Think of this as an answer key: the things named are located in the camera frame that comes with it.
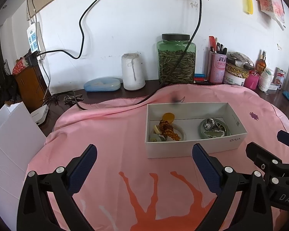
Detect bundle of black pens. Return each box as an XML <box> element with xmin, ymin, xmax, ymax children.
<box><xmin>215</xmin><ymin>42</ymin><xmax>228</xmax><ymax>55</ymax></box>

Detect white cardboard box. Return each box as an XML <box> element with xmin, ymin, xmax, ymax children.
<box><xmin>144</xmin><ymin>102</ymin><xmax>248</xmax><ymax>159</ymax></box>

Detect magenta plastic cup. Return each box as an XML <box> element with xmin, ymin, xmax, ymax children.
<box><xmin>243</xmin><ymin>71</ymin><xmax>260</xmax><ymax>90</ymax></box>

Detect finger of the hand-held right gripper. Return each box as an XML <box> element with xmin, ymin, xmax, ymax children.
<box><xmin>246</xmin><ymin>142</ymin><xmax>284</xmax><ymax>188</ymax></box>
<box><xmin>277</xmin><ymin>130</ymin><xmax>289</xmax><ymax>151</ymax></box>

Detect brown wooden cabinet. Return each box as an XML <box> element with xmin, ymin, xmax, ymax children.
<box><xmin>14</xmin><ymin>65</ymin><xmax>50</xmax><ymax>112</ymax></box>

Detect amber oval disc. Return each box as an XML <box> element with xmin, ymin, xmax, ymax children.
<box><xmin>162</xmin><ymin>113</ymin><xmax>176</xmax><ymax>126</ymax></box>

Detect plain silver ring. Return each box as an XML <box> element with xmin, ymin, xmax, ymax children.
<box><xmin>203</xmin><ymin>118</ymin><xmax>218</xmax><ymax>131</ymax></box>

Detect pale jade bangle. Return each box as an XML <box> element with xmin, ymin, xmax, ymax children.
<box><xmin>149</xmin><ymin>123</ymin><xmax>186</xmax><ymax>142</ymax></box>

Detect white thread spool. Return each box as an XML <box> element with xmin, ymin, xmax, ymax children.
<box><xmin>121</xmin><ymin>53</ymin><xmax>146</xmax><ymax>91</ymax></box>

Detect white power cable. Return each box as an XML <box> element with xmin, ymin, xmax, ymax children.
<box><xmin>37</xmin><ymin>55</ymin><xmax>52</xmax><ymax>106</ymax></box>

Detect red patterned cloth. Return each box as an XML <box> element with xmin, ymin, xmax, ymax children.
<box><xmin>12</xmin><ymin>57</ymin><xmax>29</xmax><ymax>75</ymax></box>

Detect small red white box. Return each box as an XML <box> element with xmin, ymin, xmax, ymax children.
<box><xmin>275</xmin><ymin>67</ymin><xmax>286</xmax><ymax>88</ymax></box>

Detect tangled dark cables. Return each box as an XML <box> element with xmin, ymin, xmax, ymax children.
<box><xmin>40</xmin><ymin>90</ymin><xmax>85</xmax><ymax>106</ymax></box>

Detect white string roll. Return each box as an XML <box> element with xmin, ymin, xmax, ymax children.
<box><xmin>258</xmin><ymin>68</ymin><xmax>275</xmax><ymax>92</ymax></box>

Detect black plug adapter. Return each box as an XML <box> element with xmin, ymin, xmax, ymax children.
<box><xmin>26</xmin><ymin>53</ymin><xmax>45</xmax><ymax>66</ymax></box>

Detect blue oval case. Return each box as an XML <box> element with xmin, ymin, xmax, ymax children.
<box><xmin>83</xmin><ymin>77</ymin><xmax>121</xmax><ymax>92</ymax></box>

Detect amber pump bottle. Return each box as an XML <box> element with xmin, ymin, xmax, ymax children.
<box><xmin>255</xmin><ymin>50</ymin><xmax>267</xmax><ymax>75</ymax></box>

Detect green glass jar of seeds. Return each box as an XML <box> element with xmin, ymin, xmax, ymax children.
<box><xmin>156</xmin><ymin>33</ymin><xmax>197</xmax><ymax>85</ymax></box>

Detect white power strip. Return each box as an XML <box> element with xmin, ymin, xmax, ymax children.
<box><xmin>26</xmin><ymin>22</ymin><xmax>42</xmax><ymax>53</ymax></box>

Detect red comb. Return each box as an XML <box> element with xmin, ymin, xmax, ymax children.
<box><xmin>208</xmin><ymin>36</ymin><xmax>217</xmax><ymax>53</ymax></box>

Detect grey plastic bag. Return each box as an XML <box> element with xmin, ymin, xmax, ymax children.
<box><xmin>226</xmin><ymin>51</ymin><xmax>254</xmax><ymax>69</ymax></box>

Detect amber bead bracelet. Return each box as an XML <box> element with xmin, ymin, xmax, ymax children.
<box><xmin>159</xmin><ymin>119</ymin><xmax>181</xmax><ymax>141</ymax></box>

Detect pink hanging packet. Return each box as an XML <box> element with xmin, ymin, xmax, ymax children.
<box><xmin>254</xmin><ymin>0</ymin><xmax>286</xmax><ymax>30</ymax></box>

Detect thick black cable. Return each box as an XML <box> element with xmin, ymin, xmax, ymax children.
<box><xmin>72</xmin><ymin>0</ymin><xmax>204</xmax><ymax>111</ymax></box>

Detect green jade bangle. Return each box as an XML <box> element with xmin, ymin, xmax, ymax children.
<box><xmin>199</xmin><ymin>118</ymin><xmax>230</xmax><ymax>139</ymax></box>

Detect white router box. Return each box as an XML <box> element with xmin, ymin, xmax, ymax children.
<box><xmin>30</xmin><ymin>105</ymin><xmax>50</xmax><ymax>127</ymax></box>

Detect gold patterned white tin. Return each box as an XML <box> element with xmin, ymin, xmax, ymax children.
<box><xmin>223</xmin><ymin>63</ymin><xmax>250</xmax><ymax>86</ymax></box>

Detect dark plaid cloth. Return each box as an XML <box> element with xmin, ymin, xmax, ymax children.
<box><xmin>1</xmin><ymin>74</ymin><xmax>22</xmax><ymax>106</ymax></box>

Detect thin black cable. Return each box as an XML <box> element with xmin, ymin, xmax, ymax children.
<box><xmin>36</xmin><ymin>0</ymin><xmax>105</xmax><ymax>59</ymax></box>

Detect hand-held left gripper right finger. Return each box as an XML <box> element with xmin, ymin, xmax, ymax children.
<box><xmin>192</xmin><ymin>143</ymin><xmax>272</xmax><ymax>231</ymax></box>

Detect pink printed cloth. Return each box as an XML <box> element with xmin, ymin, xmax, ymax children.
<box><xmin>28</xmin><ymin>83</ymin><xmax>289</xmax><ymax>231</ymax></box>

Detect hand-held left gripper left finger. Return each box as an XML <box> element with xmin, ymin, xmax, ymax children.
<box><xmin>17</xmin><ymin>144</ymin><xmax>98</xmax><ymax>231</ymax></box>

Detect pink cylindrical tin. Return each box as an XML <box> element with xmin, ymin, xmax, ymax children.
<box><xmin>208</xmin><ymin>50</ymin><xmax>228</xmax><ymax>84</ymax></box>

